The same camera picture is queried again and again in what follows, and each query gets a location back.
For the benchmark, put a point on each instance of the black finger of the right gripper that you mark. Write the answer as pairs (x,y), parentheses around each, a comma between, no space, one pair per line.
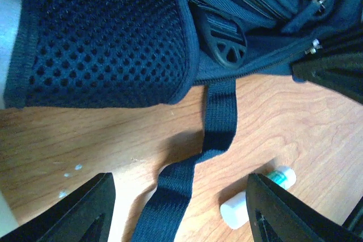
(341,73)

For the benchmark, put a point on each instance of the navy blue student backpack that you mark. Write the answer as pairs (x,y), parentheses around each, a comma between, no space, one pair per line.
(141,53)

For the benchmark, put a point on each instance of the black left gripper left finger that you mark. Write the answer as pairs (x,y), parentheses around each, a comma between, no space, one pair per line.
(84,215)

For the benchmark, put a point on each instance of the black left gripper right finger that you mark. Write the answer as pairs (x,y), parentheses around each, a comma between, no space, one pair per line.
(277,215)

